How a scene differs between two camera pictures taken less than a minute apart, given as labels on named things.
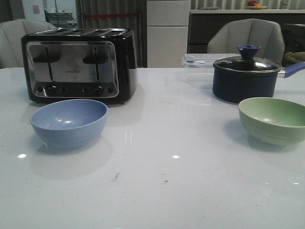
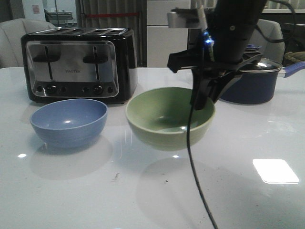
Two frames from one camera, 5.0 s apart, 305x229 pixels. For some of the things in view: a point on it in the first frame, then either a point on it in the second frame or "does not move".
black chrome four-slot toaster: [97, 64] does not move
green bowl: [273, 121] → [158, 118]
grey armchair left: [11, 33] does not move
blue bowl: [69, 123] does not move
